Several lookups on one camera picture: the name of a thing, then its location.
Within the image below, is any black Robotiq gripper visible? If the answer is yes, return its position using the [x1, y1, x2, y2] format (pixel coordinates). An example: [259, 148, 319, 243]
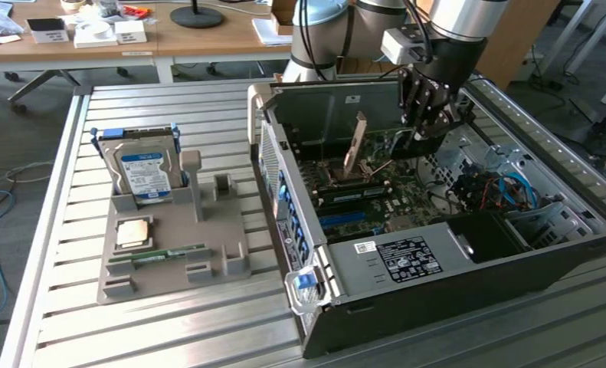
[397, 37, 489, 141]

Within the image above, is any Nvidia graphics card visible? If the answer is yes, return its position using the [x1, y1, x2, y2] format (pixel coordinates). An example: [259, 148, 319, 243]
[341, 110, 443, 181]

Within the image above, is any metal socket cover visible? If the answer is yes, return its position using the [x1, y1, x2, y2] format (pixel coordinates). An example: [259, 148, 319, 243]
[357, 157, 397, 178]

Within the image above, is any green motherboard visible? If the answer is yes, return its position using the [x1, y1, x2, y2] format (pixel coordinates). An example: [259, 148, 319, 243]
[301, 141, 463, 238]

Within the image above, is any CPU socket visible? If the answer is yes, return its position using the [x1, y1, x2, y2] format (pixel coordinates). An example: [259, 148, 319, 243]
[323, 159, 367, 189]

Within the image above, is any brown cardboard box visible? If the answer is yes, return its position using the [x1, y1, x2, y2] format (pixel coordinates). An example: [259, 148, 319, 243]
[271, 0, 297, 36]

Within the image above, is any RAM stick with white label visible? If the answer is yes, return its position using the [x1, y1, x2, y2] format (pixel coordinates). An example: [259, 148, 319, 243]
[317, 186, 391, 207]

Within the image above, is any stack of white papers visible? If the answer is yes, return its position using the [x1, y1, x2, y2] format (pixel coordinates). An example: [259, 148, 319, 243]
[251, 17, 295, 47]

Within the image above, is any blue expansion slot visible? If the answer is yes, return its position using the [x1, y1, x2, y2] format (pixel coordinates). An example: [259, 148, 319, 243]
[320, 212, 371, 231]

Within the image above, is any black round lamp base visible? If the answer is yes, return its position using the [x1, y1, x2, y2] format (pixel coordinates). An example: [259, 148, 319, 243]
[170, 0, 227, 28]

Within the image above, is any wooden desk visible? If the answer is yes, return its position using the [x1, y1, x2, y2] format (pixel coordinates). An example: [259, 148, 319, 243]
[0, 0, 297, 74]

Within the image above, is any grey power supply unit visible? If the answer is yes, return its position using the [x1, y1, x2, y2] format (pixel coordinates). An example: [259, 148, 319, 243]
[328, 224, 476, 296]

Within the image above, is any black open PC case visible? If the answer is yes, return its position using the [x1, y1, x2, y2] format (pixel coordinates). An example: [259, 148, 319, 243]
[247, 68, 606, 360]

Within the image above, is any blue case latch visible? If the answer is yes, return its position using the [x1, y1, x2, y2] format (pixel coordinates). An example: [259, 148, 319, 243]
[292, 270, 317, 293]

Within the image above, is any orange plastic item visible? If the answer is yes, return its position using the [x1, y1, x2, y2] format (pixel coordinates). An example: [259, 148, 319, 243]
[123, 4, 154, 20]

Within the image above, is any plain white box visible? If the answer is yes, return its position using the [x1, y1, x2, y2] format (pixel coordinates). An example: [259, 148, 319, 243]
[114, 20, 147, 45]

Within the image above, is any hard disk with blue caddy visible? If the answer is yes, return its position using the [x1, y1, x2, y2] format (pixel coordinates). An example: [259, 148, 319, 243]
[91, 123, 190, 208]

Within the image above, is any grey parts rack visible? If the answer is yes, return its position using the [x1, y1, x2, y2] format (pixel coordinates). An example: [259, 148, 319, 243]
[96, 149, 254, 304]

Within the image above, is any white box with tape roll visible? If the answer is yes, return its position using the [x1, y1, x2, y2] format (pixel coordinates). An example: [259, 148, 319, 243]
[72, 21, 119, 49]

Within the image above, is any green RAM stick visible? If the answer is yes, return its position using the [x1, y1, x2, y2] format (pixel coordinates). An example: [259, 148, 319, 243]
[108, 244, 207, 264]

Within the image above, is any CPU chip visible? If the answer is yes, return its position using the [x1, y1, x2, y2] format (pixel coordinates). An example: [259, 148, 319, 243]
[116, 220, 150, 247]

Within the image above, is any white box with black top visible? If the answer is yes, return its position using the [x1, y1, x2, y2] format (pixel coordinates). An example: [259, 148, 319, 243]
[26, 18, 71, 44]

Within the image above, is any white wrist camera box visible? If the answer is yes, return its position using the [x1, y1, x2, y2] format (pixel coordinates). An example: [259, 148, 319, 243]
[381, 27, 429, 64]

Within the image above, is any red disk wire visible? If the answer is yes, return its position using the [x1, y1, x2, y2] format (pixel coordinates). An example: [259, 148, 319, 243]
[480, 178, 504, 210]

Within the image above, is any blue disk wire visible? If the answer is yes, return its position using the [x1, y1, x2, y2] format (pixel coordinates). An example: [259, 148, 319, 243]
[499, 174, 539, 210]

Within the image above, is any white floor cable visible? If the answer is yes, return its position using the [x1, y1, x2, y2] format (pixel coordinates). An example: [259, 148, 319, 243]
[0, 160, 54, 184]

